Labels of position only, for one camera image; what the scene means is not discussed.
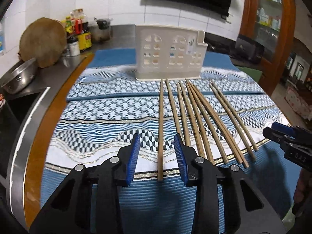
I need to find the person's right hand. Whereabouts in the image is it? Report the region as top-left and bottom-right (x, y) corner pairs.
(293, 169), (311, 203)

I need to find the blue patterned placemat near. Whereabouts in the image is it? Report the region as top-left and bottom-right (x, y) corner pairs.
(40, 94), (300, 233)

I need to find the blue patterned placemat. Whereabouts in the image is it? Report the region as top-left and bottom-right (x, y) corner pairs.
(40, 94), (300, 233)
(66, 49), (264, 102)

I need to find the green base cabinet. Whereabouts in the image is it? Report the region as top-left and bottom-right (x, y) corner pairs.
(236, 66), (262, 83)

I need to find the black box on counter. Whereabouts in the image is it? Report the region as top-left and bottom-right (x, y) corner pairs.
(235, 34), (264, 65)

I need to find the blue patterned placemat far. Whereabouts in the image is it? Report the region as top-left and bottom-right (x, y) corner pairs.
(66, 49), (264, 102)

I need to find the black gas stove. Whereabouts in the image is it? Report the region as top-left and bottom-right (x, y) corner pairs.
(204, 32), (239, 60)

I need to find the stainless steel sink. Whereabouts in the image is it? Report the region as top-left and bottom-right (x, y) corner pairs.
(1, 87), (50, 218)

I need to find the wooden glass door cabinet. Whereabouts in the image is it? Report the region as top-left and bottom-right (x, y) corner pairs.
(239, 0), (296, 96)

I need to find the white plastic utensil holder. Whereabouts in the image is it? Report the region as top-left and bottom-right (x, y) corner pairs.
(135, 25), (208, 81)

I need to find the yellow label soy sauce bottle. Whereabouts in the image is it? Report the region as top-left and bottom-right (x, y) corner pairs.
(78, 9), (92, 52)

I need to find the white seasoning jar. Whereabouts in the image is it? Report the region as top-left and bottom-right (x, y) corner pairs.
(67, 36), (80, 57)

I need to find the stainless steel colander bowl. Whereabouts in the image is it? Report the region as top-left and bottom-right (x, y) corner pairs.
(1, 58), (38, 95)

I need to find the steel cooking pot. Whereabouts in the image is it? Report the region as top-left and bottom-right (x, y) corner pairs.
(89, 18), (112, 43)

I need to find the green bottle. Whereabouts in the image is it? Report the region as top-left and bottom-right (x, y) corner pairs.
(65, 16), (74, 37)

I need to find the round wooden chopping block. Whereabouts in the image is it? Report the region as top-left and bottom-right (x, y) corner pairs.
(19, 18), (67, 68)

